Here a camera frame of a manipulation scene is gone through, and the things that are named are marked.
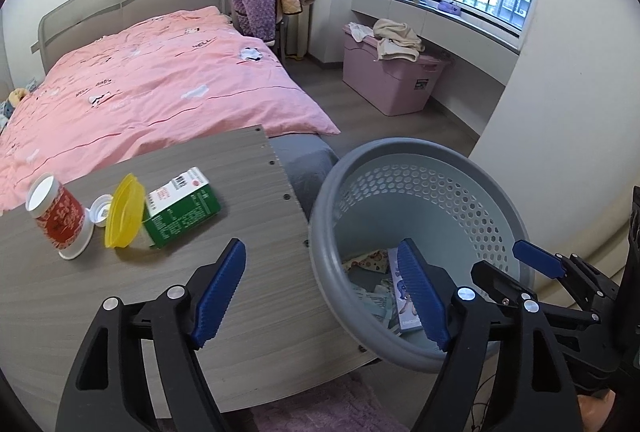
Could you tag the small white cap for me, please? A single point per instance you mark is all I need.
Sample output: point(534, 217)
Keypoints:
point(102, 209)

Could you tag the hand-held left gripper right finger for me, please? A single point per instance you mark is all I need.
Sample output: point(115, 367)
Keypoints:
point(422, 297)

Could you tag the person's right hand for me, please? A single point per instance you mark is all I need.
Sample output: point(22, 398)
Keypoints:
point(595, 414)

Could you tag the pink storage box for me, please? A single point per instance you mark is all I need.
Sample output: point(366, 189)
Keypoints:
point(385, 82)

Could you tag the yellow plastic lid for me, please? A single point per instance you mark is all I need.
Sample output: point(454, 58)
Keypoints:
point(122, 212)

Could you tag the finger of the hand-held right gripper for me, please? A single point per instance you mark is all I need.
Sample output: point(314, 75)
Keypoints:
point(495, 280)
point(537, 257)

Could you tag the green and white carton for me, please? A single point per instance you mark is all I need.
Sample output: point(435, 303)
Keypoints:
point(185, 212)

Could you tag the chair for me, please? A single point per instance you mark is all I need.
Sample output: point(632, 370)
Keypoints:
point(280, 37)

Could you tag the person's right leg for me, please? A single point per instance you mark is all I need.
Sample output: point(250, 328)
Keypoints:
point(320, 412)

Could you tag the purple box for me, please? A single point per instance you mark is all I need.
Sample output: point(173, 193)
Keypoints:
point(395, 282)

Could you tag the pink printed blanket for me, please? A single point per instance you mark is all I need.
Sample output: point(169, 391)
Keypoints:
point(175, 77)

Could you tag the grey perforated plastic basket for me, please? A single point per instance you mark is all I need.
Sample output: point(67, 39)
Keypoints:
point(350, 192)

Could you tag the cream snack bag red print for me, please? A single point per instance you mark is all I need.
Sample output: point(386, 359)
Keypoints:
point(370, 261)

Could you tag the beige clothes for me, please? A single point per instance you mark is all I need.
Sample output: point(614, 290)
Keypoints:
point(395, 37)

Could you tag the red paper cup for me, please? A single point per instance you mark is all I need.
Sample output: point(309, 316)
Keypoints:
point(62, 217)

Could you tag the small white cloth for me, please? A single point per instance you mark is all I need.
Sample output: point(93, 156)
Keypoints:
point(359, 32)

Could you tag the yellow plush toy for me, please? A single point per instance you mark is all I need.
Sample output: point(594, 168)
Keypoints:
point(16, 96)

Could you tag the white window seat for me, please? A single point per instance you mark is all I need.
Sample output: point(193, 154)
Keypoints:
point(450, 27)

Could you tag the white paper wrapper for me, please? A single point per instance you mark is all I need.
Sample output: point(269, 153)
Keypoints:
point(380, 302)

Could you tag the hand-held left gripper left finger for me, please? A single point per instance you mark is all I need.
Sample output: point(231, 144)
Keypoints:
point(217, 297)

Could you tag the small purple item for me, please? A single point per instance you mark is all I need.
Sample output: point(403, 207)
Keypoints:
point(448, 7)

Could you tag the purple quilted jacket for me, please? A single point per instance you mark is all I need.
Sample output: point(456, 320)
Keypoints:
point(252, 2)

